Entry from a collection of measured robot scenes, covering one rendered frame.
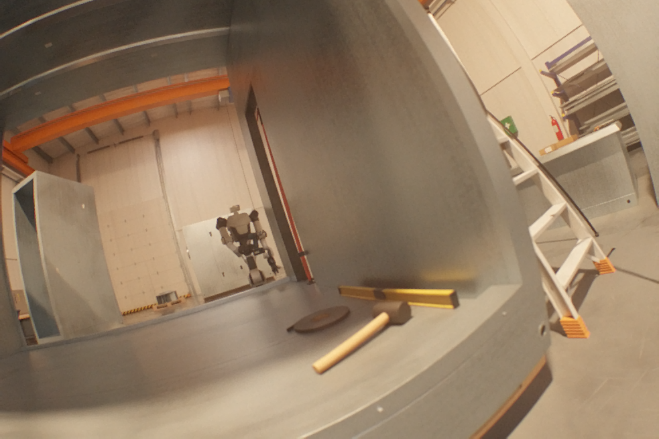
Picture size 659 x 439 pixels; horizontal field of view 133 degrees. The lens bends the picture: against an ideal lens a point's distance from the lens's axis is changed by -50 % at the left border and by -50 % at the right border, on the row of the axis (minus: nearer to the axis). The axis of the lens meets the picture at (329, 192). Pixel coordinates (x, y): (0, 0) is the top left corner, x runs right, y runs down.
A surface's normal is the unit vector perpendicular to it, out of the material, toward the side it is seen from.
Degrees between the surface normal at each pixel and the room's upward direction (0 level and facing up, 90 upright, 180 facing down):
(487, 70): 90
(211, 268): 90
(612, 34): 90
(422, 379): 90
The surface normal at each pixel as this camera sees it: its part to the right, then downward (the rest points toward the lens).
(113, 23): 0.33, 0.93
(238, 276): 0.35, -0.26
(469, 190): -0.88, 0.25
